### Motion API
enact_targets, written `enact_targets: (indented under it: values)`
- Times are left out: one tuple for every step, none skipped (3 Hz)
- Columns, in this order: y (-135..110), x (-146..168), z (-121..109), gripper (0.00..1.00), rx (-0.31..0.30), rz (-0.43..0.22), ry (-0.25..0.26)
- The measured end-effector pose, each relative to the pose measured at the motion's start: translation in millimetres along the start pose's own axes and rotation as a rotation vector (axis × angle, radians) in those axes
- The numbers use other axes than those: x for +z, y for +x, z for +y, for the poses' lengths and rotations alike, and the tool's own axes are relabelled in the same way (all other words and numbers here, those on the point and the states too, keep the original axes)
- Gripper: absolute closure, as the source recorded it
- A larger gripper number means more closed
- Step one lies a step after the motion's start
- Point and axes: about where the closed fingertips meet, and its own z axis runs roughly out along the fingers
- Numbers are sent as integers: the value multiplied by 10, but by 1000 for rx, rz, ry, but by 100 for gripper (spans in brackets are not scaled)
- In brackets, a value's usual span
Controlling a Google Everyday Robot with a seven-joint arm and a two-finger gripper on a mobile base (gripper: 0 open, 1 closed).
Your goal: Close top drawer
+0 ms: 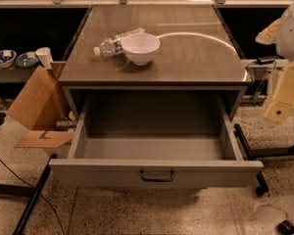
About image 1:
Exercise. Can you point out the blue patterned bowl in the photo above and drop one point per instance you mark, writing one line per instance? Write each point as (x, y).
(7, 58)
(27, 61)

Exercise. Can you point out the black frame leg left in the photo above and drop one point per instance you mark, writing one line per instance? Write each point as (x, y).
(33, 198)

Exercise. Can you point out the black frame leg right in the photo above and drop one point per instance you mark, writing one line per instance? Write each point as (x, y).
(263, 188)

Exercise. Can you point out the white paper cup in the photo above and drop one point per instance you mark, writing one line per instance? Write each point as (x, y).
(45, 57)

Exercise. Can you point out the blue patterned bowl left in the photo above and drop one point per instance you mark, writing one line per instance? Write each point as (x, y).
(7, 58)

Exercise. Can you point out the white bowl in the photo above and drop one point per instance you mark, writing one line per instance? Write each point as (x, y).
(140, 48)

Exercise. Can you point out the grey shelf left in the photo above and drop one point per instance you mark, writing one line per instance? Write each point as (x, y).
(13, 75)

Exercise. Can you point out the grey drawer cabinet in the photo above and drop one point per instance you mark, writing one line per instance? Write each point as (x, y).
(195, 52)

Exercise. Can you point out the black power adapter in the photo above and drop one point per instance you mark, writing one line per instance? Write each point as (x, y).
(266, 60)

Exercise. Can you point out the blue patterned bowl right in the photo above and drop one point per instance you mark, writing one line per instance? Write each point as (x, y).
(27, 61)

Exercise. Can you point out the grey top drawer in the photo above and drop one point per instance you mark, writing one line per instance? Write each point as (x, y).
(120, 133)

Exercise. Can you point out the grey shelf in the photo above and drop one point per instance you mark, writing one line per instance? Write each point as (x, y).
(13, 75)
(259, 71)

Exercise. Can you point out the brown cardboard box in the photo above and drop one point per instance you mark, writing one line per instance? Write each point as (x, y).
(38, 107)

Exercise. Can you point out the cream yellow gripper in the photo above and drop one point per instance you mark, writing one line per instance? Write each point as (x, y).
(292, 36)

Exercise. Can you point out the grey shelf right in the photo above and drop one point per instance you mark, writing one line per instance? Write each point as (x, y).
(259, 71)

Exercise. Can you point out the black caster wheel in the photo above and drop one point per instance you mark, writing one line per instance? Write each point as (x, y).
(286, 227)

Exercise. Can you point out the black top drawer handle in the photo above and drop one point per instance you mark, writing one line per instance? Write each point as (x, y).
(160, 176)

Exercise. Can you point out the clear plastic water bottle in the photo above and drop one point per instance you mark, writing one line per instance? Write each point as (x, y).
(112, 46)

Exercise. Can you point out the black frame leg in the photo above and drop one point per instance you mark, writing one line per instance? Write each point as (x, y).
(263, 188)
(33, 198)

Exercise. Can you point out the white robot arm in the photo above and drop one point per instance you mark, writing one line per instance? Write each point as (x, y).
(281, 34)

